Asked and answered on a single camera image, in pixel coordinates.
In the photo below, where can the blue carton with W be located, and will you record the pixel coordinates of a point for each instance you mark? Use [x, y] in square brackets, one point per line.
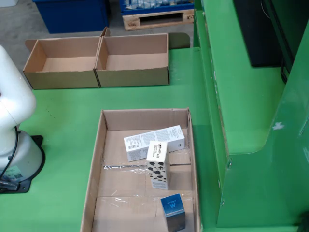
[172, 210]

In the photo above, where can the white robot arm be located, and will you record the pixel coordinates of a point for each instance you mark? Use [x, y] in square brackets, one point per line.
[14, 96]

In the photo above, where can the open brown cardboard box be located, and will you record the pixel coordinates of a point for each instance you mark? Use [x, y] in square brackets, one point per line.
[67, 79]
[135, 77]

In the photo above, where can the large flat cardboard tray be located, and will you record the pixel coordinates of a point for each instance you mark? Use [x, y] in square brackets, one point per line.
[116, 212]

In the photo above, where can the long white printed carton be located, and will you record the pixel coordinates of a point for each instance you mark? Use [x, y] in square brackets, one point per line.
[164, 135]

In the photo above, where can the cow print hand cream carton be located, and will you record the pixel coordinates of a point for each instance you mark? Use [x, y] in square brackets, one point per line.
[158, 169]

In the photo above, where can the wooden pallet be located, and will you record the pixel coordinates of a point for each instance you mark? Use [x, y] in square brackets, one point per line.
[157, 21]

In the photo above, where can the green curved metal chute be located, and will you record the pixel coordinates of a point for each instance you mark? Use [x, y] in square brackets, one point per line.
[253, 120]

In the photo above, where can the blue mesh container with plastic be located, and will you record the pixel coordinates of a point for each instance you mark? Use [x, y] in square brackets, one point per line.
[157, 6]

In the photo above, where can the blue plastic crate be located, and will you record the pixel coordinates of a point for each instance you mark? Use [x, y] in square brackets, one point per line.
[72, 17]

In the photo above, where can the black flat panel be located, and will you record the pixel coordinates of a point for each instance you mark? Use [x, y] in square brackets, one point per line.
[260, 36]

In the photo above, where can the white plastic container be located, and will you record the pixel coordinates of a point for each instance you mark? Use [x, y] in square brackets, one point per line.
[7, 2]

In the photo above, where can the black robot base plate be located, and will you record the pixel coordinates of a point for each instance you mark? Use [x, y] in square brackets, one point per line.
[26, 186]

